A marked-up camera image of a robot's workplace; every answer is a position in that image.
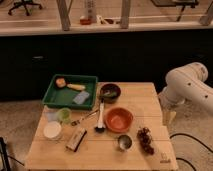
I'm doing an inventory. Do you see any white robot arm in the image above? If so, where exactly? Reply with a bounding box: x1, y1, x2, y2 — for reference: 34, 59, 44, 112
158, 62, 213, 115

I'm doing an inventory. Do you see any dark brown bowl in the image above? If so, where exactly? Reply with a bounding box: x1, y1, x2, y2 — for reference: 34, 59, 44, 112
99, 83, 121, 103

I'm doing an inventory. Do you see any blue sponge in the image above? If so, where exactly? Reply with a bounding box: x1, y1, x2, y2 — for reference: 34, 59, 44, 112
73, 91, 90, 104

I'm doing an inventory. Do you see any orange bowl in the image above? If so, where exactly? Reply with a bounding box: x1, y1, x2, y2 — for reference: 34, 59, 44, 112
104, 107, 133, 133

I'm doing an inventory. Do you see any green plastic tray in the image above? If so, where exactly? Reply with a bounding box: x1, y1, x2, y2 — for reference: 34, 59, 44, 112
42, 74, 98, 110

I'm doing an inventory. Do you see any orange round fruit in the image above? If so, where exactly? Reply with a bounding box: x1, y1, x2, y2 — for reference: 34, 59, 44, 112
55, 78, 66, 88

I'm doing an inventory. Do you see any metal fork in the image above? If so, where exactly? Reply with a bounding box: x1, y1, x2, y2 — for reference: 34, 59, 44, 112
71, 109, 99, 126

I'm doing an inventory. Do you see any green plastic cup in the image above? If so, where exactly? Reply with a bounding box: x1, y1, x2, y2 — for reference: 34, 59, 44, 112
57, 108, 71, 124

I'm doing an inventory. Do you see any small metal cup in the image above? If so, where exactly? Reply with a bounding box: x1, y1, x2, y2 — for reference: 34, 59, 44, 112
118, 135, 132, 150

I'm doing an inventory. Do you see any clear plastic container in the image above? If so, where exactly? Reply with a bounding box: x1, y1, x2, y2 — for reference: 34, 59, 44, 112
45, 110, 58, 122

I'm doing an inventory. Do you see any bunch of dark grapes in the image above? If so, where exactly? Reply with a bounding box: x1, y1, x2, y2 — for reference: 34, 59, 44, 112
137, 127, 154, 155

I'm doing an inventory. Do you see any red bowl on shelf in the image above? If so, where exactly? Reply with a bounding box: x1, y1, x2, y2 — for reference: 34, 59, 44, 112
79, 18, 92, 25

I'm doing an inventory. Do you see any brown rectangular box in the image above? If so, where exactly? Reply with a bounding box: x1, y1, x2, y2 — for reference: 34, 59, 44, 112
66, 127, 87, 152

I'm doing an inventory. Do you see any black office chair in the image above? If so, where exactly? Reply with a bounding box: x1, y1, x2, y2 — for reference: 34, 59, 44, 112
8, 0, 43, 16

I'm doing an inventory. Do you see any white handled brush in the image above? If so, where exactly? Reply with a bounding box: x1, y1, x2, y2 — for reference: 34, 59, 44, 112
95, 100, 105, 133

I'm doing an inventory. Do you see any black cable on floor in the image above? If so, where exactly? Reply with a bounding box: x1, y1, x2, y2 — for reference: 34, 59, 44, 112
169, 132, 213, 171

